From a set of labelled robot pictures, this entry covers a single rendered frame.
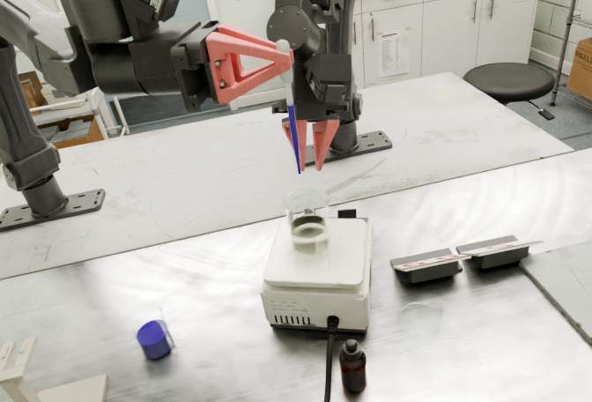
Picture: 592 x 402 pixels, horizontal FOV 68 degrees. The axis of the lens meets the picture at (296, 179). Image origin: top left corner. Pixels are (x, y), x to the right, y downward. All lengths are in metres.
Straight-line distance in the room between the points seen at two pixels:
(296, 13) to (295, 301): 0.35
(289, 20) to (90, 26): 0.23
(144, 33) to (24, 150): 0.45
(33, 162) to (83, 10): 0.46
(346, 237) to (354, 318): 0.10
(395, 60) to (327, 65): 2.59
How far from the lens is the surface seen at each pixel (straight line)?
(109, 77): 0.50
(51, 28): 0.59
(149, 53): 0.46
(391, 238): 0.70
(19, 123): 0.85
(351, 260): 0.54
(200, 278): 0.69
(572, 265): 0.69
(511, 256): 0.67
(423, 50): 3.21
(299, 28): 0.57
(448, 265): 0.63
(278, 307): 0.56
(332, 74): 0.56
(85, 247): 0.85
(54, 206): 0.96
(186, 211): 0.84
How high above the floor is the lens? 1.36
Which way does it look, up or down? 33 degrees down
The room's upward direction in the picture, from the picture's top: 9 degrees counter-clockwise
